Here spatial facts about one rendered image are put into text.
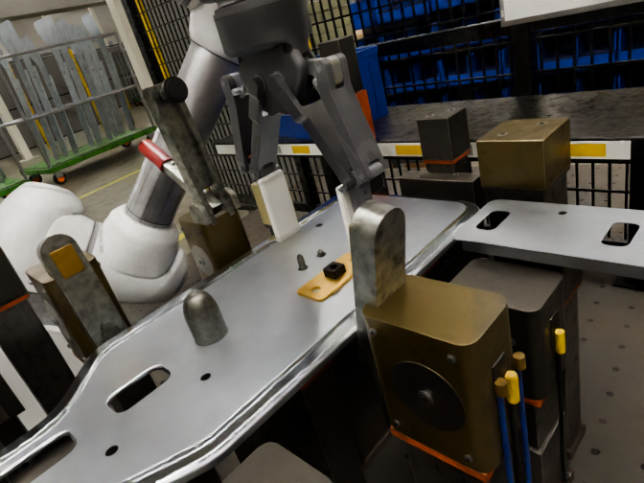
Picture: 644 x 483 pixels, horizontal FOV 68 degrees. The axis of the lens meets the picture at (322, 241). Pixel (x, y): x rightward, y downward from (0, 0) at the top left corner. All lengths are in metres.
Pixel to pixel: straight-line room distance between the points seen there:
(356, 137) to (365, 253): 0.10
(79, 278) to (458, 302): 0.39
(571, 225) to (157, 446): 0.41
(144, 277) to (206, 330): 0.65
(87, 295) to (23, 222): 0.53
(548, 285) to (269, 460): 0.28
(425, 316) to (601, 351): 0.53
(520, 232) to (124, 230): 0.78
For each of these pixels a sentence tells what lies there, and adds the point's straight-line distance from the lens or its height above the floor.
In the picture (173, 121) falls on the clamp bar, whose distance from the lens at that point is 0.60.
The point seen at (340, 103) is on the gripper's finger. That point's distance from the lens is 0.38.
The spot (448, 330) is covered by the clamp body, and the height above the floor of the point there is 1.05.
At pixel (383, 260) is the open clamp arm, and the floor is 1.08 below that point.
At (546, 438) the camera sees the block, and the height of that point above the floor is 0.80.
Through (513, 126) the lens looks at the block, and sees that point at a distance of 0.64.
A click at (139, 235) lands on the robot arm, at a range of 1.05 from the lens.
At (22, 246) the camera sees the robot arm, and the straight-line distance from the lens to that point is 1.07.
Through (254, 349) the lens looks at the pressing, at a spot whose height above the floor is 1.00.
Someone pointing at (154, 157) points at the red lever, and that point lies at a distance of 0.67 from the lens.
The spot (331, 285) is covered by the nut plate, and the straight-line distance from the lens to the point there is 0.47.
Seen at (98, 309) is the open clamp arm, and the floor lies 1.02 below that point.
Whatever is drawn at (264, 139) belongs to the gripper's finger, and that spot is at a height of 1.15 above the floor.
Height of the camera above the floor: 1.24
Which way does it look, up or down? 25 degrees down
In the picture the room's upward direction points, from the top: 16 degrees counter-clockwise
